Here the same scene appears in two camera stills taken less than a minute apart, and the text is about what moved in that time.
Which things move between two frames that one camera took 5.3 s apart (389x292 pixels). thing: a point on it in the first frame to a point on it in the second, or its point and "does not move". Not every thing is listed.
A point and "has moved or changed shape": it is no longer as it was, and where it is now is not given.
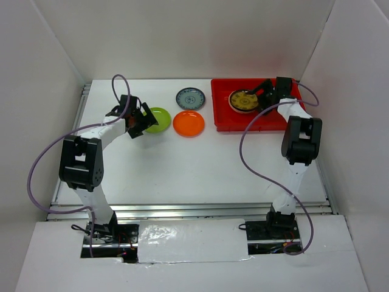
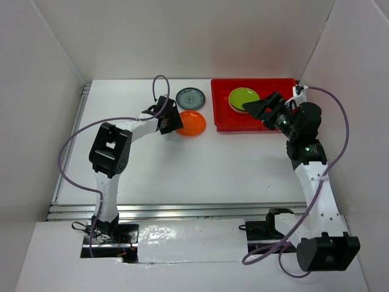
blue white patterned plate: (190, 98) does not move
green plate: (163, 118) has moved or changed shape
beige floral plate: (234, 108) does not move
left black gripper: (146, 121) to (177, 123)
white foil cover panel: (195, 240) does not move
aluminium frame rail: (69, 211) does not move
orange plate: (188, 123) does not move
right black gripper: (267, 86) to (258, 107)
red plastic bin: (227, 120) does not move
